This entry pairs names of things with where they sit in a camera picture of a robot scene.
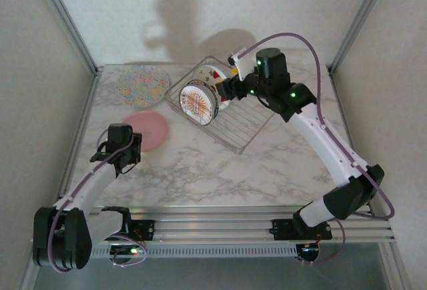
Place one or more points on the pink plate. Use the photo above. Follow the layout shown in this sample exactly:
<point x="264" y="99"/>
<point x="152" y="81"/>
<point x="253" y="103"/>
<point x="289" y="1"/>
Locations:
<point x="150" y="126"/>

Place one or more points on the white strawberry print plate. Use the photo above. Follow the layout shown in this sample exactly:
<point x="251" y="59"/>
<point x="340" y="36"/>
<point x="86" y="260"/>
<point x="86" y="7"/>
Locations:
<point x="208" y="73"/>

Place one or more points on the small orange sunburst plate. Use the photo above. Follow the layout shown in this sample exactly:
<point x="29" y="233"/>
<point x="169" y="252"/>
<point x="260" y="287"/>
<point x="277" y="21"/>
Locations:
<point x="197" y="103"/>

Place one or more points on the large multicolour patterned plate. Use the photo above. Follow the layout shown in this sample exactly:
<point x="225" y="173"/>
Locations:
<point x="143" y="86"/>

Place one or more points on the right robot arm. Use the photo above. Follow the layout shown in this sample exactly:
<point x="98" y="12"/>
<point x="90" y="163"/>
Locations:
<point x="327" y="150"/>

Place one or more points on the electronics board with green light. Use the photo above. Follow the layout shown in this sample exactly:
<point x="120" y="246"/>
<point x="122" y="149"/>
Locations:
<point x="128" y="252"/>
<point x="308" y="252"/>

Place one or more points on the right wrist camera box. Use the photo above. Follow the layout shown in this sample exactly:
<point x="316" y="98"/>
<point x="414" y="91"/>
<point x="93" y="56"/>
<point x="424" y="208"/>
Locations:
<point x="241" y="65"/>

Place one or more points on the aluminium table side rail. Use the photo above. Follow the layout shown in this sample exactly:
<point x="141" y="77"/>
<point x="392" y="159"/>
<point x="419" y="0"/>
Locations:
<point x="340" y="103"/>
<point x="89" y="96"/>

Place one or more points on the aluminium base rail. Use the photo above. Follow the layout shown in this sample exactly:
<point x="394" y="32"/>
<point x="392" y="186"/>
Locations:
<point x="213" y="226"/>

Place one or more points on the aluminium frame post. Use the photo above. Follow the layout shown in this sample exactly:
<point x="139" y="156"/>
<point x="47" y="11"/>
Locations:
<point x="66" y="20"/>
<point x="363" y="16"/>

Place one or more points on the aluminium frame leg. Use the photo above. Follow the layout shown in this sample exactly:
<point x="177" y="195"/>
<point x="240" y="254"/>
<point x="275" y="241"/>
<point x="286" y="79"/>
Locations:
<point x="26" y="280"/>
<point x="397" y="270"/>

